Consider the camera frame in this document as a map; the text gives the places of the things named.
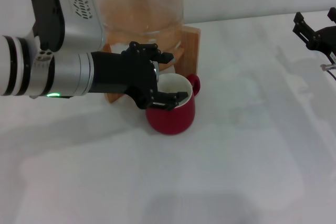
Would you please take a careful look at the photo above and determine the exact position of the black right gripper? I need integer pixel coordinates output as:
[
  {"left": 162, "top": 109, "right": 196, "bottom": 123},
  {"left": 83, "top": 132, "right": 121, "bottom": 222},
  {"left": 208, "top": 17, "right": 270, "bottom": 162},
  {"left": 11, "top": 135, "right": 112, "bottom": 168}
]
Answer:
[{"left": 293, "top": 7, "right": 336, "bottom": 57}]

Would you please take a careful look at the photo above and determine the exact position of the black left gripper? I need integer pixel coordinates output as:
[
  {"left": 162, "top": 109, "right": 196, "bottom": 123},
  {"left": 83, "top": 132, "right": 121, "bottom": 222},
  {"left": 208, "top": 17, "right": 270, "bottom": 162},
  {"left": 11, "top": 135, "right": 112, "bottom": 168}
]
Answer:
[{"left": 88, "top": 41, "right": 188, "bottom": 111}]

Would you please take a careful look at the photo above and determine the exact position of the chrome faucet with lever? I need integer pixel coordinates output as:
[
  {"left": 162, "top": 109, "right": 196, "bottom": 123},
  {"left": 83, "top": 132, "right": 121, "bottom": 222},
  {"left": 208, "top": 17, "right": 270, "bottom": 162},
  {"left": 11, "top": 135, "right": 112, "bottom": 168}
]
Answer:
[{"left": 151, "top": 60, "right": 161, "bottom": 83}]

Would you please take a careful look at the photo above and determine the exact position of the red cup with white inside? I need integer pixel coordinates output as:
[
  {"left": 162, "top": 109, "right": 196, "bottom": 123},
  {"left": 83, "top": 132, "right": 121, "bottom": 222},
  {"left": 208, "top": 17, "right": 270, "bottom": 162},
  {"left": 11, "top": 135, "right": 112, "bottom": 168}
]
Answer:
[{"left": 145, "top": 73, "right": 202, "bottom": 136}]

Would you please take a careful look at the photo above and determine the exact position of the wooden dispenser stand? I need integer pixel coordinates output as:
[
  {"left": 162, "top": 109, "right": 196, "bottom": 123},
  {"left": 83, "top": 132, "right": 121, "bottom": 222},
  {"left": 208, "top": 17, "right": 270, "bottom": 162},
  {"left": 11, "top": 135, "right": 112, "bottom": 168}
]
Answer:
[{"left": 102, "top": 25, "right": 202, "bottom": 104}]

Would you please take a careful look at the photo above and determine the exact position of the clear glass drink dispenser jar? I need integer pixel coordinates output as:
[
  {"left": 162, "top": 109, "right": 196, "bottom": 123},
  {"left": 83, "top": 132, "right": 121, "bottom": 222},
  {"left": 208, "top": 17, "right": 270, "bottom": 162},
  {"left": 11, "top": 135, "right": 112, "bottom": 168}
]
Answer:
[{"left": 99, "top": 0, "right": 185, "bottom": 75}]

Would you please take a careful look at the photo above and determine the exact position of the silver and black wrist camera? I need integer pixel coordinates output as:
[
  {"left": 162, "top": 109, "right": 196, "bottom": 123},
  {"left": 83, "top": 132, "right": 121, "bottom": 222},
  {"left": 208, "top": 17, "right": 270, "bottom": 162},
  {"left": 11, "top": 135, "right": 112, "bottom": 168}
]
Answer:
[{"left": 28, "top": 0, "right": 104, "bottom": 53}]

